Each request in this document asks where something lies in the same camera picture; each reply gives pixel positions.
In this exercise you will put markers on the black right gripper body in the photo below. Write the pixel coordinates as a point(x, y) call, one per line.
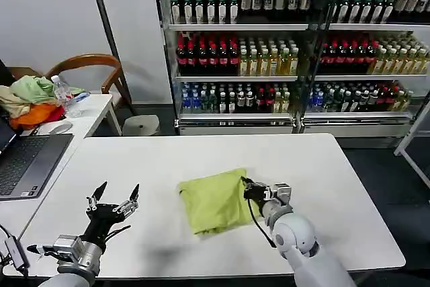
point(257, 191)

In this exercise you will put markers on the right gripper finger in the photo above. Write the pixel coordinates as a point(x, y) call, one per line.
point(247, 180)
point(247, 187)

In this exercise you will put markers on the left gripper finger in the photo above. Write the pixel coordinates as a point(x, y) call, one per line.
point(129, 201)
point(96, 196)

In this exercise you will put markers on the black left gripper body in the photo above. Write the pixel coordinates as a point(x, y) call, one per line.
point(100, 219)

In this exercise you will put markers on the lime green shirt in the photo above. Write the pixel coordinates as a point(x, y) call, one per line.
point(215, 203)

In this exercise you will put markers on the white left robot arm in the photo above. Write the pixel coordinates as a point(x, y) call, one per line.
point(79, 256)

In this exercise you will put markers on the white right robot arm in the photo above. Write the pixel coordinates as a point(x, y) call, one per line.
point(299, 233)

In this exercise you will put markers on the grey laptop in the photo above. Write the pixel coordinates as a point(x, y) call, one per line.
point(28, 162)

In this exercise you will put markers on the grey round stool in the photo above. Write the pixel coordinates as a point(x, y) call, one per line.
point(141, 125)

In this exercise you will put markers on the white computer mouse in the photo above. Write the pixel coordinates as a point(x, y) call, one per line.
point(57, 128)

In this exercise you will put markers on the white side table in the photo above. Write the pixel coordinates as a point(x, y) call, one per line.
point(96, 112)

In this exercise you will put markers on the light blue cloth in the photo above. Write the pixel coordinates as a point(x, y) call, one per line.
point(80, 96)

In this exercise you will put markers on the orange garment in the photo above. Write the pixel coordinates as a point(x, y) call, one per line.
point(35, 115)

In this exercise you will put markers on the clear plastic water bottle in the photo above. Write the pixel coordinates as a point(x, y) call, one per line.
point(61, 93)

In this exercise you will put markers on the beige garment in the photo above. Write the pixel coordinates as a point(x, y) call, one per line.
point(12, 102)

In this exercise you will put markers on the light green garment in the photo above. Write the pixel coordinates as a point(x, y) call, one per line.
point(33, 87)

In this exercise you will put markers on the glass shelf of drink bottles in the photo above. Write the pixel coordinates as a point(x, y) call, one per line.
point(373, 51)
point(235, 48)

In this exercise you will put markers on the brown wooden chair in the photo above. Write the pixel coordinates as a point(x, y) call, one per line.
point(85, 61)

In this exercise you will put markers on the black slanted wall strip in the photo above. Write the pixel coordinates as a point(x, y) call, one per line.
point(105, 28)

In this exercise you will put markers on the white metal rack frame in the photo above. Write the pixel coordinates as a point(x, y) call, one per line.
point(416, 125)

